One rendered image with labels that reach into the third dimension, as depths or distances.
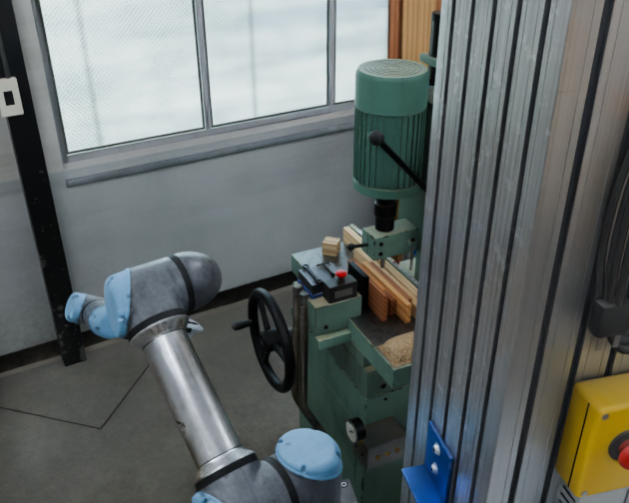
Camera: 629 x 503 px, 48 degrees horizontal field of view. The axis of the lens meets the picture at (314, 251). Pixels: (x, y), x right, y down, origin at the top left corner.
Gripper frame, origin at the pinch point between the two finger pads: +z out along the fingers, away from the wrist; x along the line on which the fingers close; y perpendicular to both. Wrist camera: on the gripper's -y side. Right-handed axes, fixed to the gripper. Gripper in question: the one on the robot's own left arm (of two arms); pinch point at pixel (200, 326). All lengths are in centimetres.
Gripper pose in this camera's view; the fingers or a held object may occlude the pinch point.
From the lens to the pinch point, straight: 195.1
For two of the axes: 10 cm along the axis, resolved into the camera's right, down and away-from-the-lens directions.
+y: -4.6, 8.5, 2.6
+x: 4.2, 4.6, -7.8
